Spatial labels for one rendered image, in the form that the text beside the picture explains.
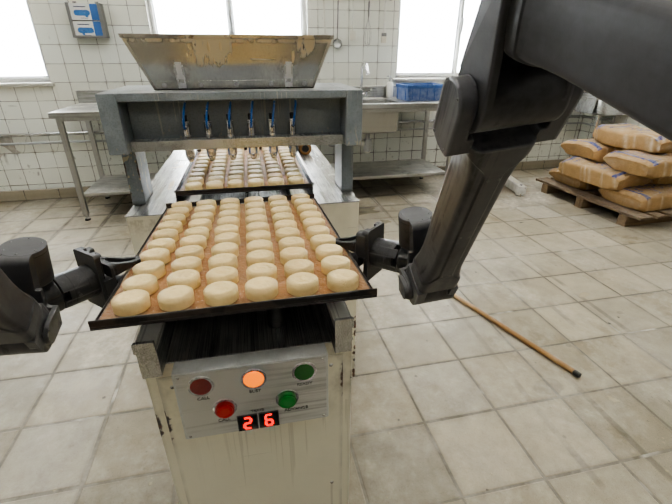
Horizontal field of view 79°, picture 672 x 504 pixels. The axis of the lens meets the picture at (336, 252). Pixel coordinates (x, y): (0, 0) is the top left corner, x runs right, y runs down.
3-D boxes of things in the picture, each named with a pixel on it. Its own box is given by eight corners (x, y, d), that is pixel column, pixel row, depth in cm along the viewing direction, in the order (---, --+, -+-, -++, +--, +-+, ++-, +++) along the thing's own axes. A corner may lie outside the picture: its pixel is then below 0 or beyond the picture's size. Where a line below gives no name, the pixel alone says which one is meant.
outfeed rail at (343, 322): (268, 135, 241) (267, 123, 238) (273, 135, 242) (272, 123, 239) (335, 355, 64) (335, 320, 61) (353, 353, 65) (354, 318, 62)
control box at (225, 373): (188, 424, 70) (173, 361, 63) (325, 402, 74) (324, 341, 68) (185, 442, 66) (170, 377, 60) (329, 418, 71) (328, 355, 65)
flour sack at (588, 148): (589, 164, 365) (594, 145, 358) (556, 154, 402) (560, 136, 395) (654, 159, 380) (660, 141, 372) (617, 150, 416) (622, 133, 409)
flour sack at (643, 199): (637, 214, 326) (643, 196, 320) (593, 198, 363) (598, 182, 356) (701, 206, 345) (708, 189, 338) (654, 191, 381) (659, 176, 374)
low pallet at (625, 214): (533, 188, 428) (536, 178, 423) (596, 183, 446) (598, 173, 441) (635, 231, 323) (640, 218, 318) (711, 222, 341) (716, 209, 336)
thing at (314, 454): (224, 410, 161) (188, 193, 121) (310, 397, 167) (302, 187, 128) (211, 633, 99) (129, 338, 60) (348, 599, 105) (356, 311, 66)
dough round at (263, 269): (252, 288, 64) (251, 277, 63) (243, 276, 68) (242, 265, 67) (282, 281, 66) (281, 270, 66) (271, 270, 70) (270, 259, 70)
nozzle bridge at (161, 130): (147, 185, 149) (126, 85, 134) (339, 174, 162) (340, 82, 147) (123, 216, 120) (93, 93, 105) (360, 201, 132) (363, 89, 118)
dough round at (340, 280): (328, 294, 62) (328, 282, 61) (326, 280, 67) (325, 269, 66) (360, 292, 62) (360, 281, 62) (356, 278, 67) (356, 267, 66)
